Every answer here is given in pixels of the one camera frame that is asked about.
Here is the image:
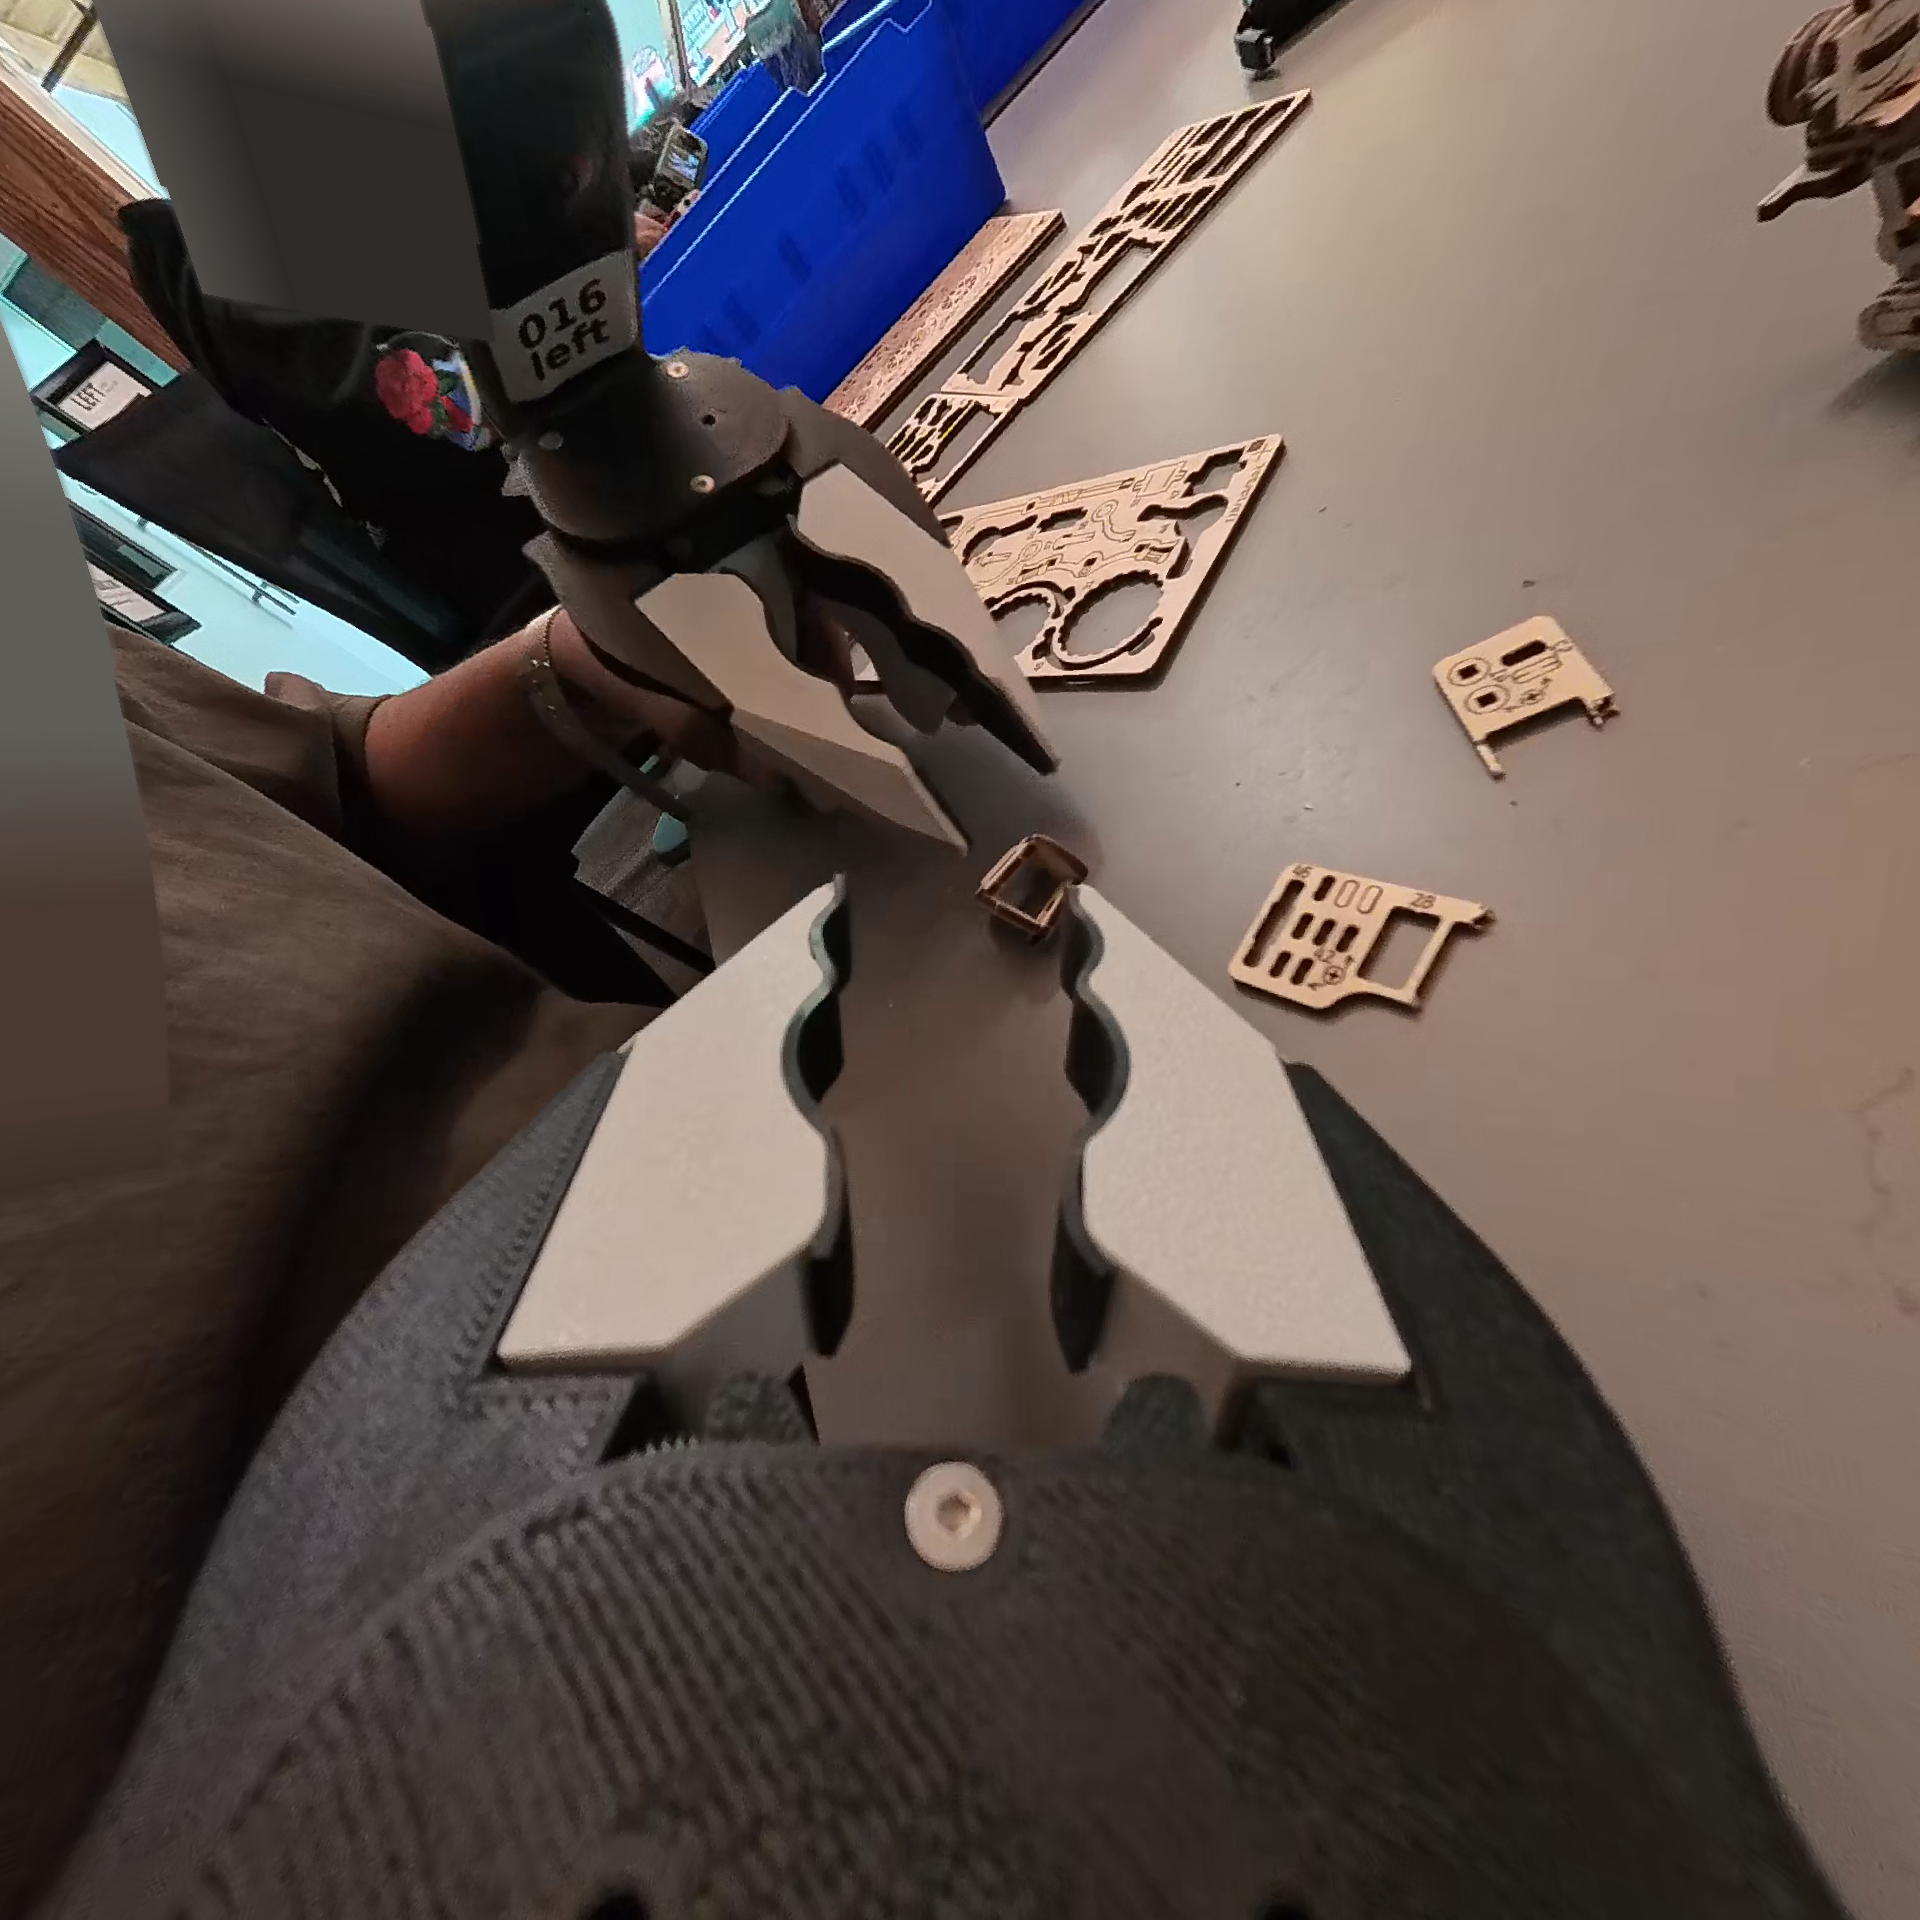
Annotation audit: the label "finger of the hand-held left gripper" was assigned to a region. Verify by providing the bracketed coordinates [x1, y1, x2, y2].
[757, 468, 1063, 776]
[635, 563, 972, 860]

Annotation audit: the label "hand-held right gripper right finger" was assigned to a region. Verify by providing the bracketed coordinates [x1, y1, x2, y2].
[1053, 886, 1417, 1426]

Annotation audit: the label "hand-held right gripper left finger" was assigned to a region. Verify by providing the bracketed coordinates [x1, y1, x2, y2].
[496, 876, 857, 1403]

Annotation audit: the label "small wooden model assembly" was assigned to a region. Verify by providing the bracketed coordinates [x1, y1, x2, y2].
[979, 836, 1086, 949]

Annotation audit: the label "person's left forearm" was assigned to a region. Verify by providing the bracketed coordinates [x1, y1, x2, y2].
[353, 606, 569, 841]

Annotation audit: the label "grey desk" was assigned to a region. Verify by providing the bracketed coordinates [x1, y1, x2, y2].
[682, 0, 1920, 1920]

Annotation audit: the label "person's left hand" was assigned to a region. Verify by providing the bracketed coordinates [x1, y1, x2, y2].
[561, 611, 741, 790]

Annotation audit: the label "small wooden piece slotted grid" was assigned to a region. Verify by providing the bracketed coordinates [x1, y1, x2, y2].
[1227, 861, 1496, 1016]

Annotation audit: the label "engraved wooden board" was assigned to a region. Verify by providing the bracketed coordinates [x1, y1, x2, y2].
[821, 209, 1066, 431]

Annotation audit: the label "long wooden parts sheet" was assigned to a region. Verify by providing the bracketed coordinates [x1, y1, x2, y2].
[886, 88, 1310, 504]

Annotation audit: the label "wooden parts sheet gear cutouts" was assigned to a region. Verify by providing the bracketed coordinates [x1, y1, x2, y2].
[938, 431, 1290, 688]

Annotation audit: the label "black cloth with rose print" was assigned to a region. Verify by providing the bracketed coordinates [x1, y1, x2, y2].
[61, 194, 550, 648]

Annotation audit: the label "person's brown clothing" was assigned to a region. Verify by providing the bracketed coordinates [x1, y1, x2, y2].
[0, 622, 715, 1920]

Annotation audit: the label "blue plastic bin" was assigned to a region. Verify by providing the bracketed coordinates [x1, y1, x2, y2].
[886, 0, 1104, 114]
[637, 29, 1010, 408]

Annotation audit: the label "framed black-white marker sign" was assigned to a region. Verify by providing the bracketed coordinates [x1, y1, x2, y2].
[28, 336, 163, 439]

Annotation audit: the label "small wooden piece round holes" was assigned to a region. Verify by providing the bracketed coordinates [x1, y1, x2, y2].
[1434, 616, 1620, 776]

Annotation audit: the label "black stand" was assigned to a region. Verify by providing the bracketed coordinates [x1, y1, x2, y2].
[1234, 0, 1358, 72]

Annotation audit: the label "large wooden gear model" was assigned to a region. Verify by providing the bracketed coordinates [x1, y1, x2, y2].
[1754, 0, 1920, 355]

